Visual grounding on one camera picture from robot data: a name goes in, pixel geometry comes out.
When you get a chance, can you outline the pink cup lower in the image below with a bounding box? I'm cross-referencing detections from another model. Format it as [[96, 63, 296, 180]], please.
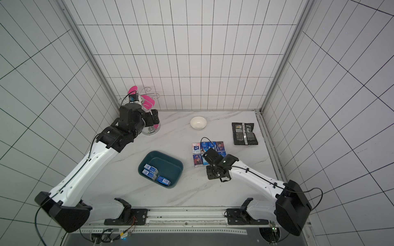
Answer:
[[141, 95, 155, 110]]

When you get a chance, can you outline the pink cup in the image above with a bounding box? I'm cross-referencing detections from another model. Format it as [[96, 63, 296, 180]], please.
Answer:
[[128, 86, 138, 94], [141, 95, 155, 110]]

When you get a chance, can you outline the blue tissue pack front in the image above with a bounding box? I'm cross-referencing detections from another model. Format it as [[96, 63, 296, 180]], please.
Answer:
[[157, 176, 171, 186]]

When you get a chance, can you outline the pink cup upper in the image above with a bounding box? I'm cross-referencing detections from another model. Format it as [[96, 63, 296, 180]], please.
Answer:
[[128, 86, 138, 94]]

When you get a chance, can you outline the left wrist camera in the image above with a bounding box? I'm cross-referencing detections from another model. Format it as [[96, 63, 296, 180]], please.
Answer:
[[128, 93, 139, 103]]

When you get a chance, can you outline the blue red pocket tissue pack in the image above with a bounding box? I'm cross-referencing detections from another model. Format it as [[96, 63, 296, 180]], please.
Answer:
[[215, 141, 225, 152]]

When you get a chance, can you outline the light blue tissue pack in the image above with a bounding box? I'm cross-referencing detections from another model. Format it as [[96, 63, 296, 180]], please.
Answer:
[[202, 155, 208, 165]]

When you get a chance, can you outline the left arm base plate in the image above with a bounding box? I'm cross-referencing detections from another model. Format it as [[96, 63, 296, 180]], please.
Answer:
[[104, 209, 148, 226]]

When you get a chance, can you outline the teal storage tray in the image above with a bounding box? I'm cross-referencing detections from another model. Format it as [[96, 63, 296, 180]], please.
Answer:
[[138, 151, 184, 189]]

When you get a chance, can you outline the blue red pack second row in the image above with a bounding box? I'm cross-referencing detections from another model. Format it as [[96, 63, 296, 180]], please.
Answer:
[[193, 154, 203, 167]]

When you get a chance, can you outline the chrome cup holder stand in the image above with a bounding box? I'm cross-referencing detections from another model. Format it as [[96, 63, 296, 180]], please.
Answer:
[[119, 86, 161, 135]]

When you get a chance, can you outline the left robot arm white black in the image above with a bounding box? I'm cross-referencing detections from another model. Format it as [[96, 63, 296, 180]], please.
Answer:
[[35, 103, 160, 233]]

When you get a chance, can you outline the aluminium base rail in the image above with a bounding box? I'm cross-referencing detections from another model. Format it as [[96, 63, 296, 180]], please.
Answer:
[[63, 205, 312, 236]]

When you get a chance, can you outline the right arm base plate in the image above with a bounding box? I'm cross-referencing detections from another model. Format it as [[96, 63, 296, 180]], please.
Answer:
[[224, 209, 269, 226]]

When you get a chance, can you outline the blue white pocket tissue pack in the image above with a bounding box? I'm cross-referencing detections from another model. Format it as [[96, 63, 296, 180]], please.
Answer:
[[207, 142, 216, 150]]

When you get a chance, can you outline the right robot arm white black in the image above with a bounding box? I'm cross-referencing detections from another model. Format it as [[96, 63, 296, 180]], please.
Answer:
[[202, 148, 313, 236]]

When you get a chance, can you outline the white bowl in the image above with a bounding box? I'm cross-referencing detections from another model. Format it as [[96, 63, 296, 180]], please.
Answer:
[[190, 116, 207, 130]]

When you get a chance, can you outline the black snack bag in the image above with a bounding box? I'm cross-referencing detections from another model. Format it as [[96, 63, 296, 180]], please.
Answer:
[[232, 123, 258, 146]]

